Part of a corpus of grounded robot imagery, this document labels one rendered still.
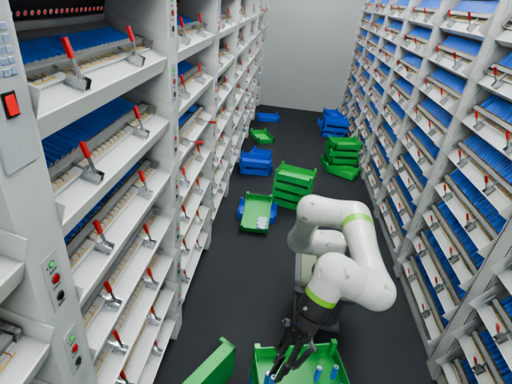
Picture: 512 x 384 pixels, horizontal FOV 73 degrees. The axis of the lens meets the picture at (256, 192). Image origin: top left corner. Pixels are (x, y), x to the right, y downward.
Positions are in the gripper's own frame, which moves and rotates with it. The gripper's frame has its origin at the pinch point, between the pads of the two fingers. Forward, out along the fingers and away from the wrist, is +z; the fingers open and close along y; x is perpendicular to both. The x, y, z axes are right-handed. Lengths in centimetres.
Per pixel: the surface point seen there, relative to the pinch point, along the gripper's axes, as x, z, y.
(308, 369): -22.8, 7.8, 0.6
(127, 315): 26, 14, 44
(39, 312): 66, -18, 14
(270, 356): -15.2, 11.0, 12.2
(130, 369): 20, 33, 38
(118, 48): 52, -64, 55
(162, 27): 39, -75, 65
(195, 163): -18, -28, 100
